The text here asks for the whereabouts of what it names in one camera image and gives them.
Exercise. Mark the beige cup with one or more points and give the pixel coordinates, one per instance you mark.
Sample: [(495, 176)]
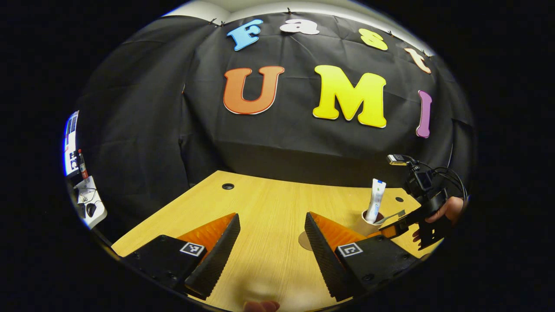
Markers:
[(362, 227)]

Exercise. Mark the wooden desktop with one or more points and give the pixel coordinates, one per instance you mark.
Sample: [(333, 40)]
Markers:
[(269, 216)]

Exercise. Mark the black backdrop cloth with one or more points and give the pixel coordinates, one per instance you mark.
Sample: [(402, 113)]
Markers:
[(282, 143)]

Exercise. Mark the black computer mouse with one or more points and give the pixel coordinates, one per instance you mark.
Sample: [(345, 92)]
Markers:
[(91, 210)]

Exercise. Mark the white side table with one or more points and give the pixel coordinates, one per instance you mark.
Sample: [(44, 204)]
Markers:
[(97, 219)]

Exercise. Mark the row of black clips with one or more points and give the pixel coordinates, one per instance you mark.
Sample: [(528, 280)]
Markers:
[(288, 10)]

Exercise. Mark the computer monitor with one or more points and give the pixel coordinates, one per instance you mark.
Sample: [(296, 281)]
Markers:
[(70, 143)]

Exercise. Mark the small red bottle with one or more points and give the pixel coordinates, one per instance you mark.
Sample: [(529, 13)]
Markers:
[(83, 169)]

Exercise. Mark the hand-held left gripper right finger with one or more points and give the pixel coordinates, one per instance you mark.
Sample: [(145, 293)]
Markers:
[(323, 255)]

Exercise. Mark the brown round coaster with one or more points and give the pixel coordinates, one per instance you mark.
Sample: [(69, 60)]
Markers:
[(303, 242)]

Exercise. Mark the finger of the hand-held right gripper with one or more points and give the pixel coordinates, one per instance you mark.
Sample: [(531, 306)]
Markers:
[(435, 232), (412, 220)]

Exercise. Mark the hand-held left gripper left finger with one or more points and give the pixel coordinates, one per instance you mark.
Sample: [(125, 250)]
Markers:
[(217, 260)]

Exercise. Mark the white toothpaste tube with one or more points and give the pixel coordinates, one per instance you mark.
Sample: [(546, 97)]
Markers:
[(376, 195)]

